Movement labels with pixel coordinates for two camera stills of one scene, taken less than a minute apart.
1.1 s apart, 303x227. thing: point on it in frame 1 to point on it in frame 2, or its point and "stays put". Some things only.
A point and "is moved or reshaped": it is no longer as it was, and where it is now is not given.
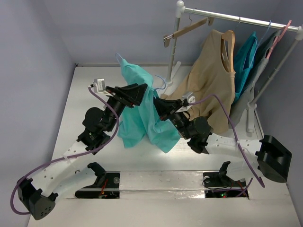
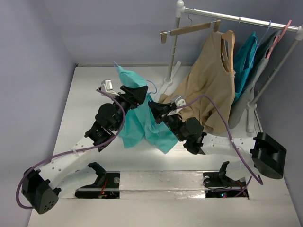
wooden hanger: (227, 44) stays put
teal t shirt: (143, 119) is moved or reshaped
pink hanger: (277, 39) stays put
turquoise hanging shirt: (243, 62) stays put
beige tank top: (213, 86) stays put
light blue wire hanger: (155, 89) to (115, 64)
